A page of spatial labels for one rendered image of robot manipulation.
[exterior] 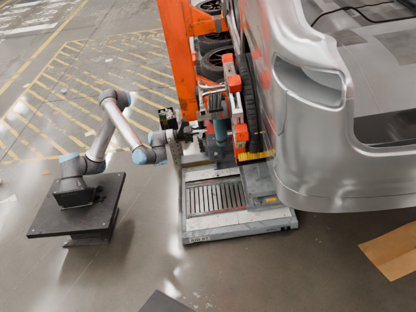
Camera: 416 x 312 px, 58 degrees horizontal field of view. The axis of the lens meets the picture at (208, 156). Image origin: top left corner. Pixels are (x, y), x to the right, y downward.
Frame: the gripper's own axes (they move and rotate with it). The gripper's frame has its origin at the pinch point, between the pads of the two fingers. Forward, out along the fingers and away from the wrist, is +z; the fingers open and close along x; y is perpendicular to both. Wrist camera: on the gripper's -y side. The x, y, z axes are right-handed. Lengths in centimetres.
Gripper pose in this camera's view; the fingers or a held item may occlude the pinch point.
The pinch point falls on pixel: (204, 127)
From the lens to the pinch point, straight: 241.3
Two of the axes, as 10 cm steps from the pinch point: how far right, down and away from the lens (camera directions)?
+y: 1.5, 7.8, 6.0
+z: 9.9, -1.5, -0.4
